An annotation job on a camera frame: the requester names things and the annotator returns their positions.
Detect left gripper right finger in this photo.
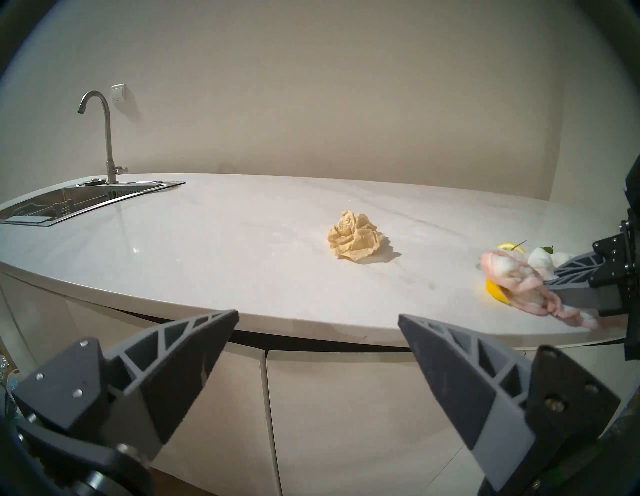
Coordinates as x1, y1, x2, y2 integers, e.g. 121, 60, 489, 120
398, 313, 621, 494

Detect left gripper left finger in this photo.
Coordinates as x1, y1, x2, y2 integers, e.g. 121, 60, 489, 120
12, 309, 240, 462

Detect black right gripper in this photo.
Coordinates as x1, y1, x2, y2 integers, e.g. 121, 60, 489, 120
544, 155, 640, 361

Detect pink white cloth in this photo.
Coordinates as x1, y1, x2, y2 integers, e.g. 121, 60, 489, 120
480, 246, 601, 331

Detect white counter cabinet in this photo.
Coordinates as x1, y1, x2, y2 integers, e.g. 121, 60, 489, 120
0, 272, 626, 496

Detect grey slotted sink strainer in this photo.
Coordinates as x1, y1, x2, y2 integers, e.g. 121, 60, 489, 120
105, 182, 164, 197

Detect stainless steel sink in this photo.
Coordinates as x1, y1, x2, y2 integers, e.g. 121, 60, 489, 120
0, 179, 187, 228

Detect crumpled tan paper napkin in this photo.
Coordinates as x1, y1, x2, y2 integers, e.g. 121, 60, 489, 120
327, 210, 392, 264

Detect steel gooseneck faucet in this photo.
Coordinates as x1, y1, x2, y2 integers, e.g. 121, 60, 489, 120
77, 90, 129, 185

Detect wire dish rack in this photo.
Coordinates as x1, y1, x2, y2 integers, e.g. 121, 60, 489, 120
47, 196, 77, 219

